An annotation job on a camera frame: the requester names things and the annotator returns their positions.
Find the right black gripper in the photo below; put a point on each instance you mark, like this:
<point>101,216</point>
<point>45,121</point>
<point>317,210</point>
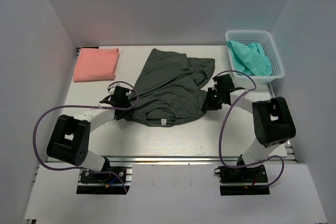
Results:
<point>209,104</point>

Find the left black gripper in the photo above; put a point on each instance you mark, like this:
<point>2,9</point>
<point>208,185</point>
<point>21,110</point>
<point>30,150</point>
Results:
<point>127,113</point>

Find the dark grey t-shirt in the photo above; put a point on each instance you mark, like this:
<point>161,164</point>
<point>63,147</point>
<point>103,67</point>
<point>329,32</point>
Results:
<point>169,90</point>

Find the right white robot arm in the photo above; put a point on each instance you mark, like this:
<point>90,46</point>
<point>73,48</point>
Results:
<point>273,123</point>

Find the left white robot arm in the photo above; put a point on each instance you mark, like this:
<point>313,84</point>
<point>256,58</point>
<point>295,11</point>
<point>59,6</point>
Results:
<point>69,140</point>

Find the teal t-shirt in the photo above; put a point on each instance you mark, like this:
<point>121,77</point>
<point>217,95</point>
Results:
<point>250,59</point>

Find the white plastic basket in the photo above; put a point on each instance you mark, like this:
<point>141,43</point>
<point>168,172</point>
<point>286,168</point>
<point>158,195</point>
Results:
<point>265,39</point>

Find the folded pink t-shirt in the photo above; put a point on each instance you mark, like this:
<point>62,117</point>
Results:
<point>95,64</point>

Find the aluminium rail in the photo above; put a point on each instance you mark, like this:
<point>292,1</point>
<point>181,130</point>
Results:
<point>289,158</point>

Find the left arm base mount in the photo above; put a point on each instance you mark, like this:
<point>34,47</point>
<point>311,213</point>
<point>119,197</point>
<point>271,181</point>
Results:
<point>105,184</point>

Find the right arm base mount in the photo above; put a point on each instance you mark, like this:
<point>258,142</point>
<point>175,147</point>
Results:
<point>242,182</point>

